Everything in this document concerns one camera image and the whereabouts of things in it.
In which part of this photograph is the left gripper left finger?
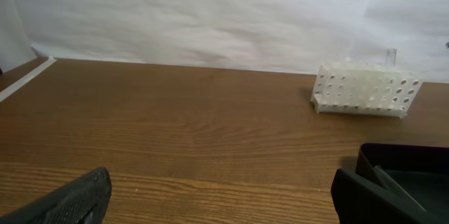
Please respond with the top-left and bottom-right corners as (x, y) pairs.
(0, 166), (113, 224)

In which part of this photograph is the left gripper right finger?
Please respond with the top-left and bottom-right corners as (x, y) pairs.
(330, 168), (449, 224)

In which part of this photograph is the clear test tube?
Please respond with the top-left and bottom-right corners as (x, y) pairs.
(385, 48), (398, 67)

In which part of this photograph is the black tray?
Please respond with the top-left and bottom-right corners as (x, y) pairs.
(355, 143), (449, 220)

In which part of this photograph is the white test tube rack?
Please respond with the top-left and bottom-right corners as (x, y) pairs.
(309, 60), (424, 119)

